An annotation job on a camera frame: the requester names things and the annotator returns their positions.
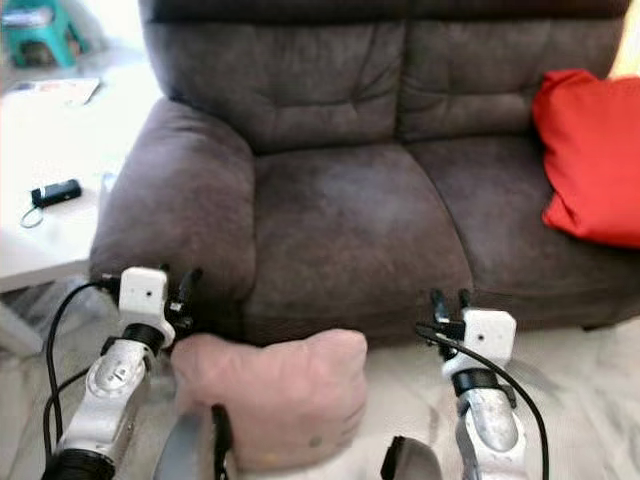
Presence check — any teal plastic stool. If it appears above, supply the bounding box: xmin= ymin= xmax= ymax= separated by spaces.
xmin=2 ymin=0 xmax=86 ymax=69

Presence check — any red pillow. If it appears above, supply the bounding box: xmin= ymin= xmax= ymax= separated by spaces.
xmin=532 ymin=68 xmax=640 ymax=249

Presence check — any grey robot left leg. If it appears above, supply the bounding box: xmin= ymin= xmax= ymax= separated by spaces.
xmin=155 ymin=403 xmax=233 ymax=480

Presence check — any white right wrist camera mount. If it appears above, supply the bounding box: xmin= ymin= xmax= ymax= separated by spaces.
xmin=442 ymin=308 xmax=518 ymax=379

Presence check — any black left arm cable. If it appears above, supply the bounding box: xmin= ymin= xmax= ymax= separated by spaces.
xmin=43 ymin=276 xmax=123 ymax=463

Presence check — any white side table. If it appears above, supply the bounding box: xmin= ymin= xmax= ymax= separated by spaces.
xmin=0 ymin=170 xmax=116 ymax=356

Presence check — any black device with cord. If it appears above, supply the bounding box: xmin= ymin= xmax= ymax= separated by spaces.
xmin=20 ymin=178 xmax=83 ymax=229

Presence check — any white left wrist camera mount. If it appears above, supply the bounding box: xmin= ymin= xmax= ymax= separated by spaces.
xmin=117 ymin=266 xmax=176 ymax=346

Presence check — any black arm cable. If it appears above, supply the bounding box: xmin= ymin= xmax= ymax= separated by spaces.
xmin=43 ymin=276 xmax=123 ymax=463
xmin=415 ymin=323 xmax=551 ymax=480

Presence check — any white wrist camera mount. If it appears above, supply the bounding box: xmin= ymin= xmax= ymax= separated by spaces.
xmin=442 ymin=308 xmax=518 ymax=379
xmin=117 ymin=266 xmax=176 ymax=346

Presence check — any stack of papers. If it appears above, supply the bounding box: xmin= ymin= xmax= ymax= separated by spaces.
xmin=2 ymin=6 xmax=53 ymax=31

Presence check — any dark grey fabric sofa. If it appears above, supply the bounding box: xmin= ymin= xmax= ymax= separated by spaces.
xmin=88 ymin=0 xmax=640 ymax=346

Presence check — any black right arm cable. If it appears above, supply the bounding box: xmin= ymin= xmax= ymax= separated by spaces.
xmin=415 ymin=323 xmax=551 ymax=480

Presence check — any pale pink pillow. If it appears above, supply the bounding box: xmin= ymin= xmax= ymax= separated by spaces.
xmin=170 ymin=328 xmax=369 ymax=473

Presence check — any printed newspaper sheet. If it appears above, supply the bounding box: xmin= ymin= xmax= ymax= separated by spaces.
xmin=15 ymin=78 xmax=103 ymax=107

